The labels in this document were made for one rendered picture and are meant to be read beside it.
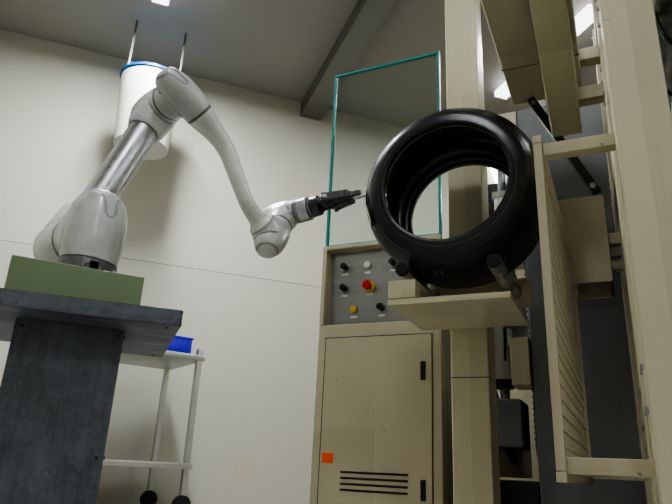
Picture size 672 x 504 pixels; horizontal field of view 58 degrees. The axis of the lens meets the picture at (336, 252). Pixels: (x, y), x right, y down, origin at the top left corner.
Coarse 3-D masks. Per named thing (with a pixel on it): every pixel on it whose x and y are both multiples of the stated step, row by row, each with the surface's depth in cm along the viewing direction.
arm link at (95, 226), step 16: (96, 192) 169; (80, 208) 165; (96, 208) 165; (112, 208) 168; (64, 224) 168; (80, 224) 163; (96, 224) 164; (112, 224) 166; (64, 240) 163; (80, 240) 161; (96, 240) 162; (112, 240) 166; (96, 256) 162; (112, 256) 165
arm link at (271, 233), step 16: (208, 112) 207; (208, 128) 208; (224, 144) 212; (224, 160) 212; (240, 176) 211; (240, 192) 210; (256, 208) 210; (256, 224) 210; (272, 224) 211; (288, 224) 219; (256, 240) 210; (272, 240) 208; (288, 240) 218; (272, 256) 211
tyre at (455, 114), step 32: (416, 128) 202; (448, 128) 214; (480, 128) 192; (512, 128) 190; (384, 160) 204; (416, 160) 225; (448, 160) 225; (480, 160) 220; (512, 160) 184; (384, 192) 200; (416, 192) 226; (512, 192) 181; (384, 224) 196; (480, 224) 181; (512, 224) 180; (416, 256) 189; (448, 256) 184; (480, 256) 182; (512, 256) 188
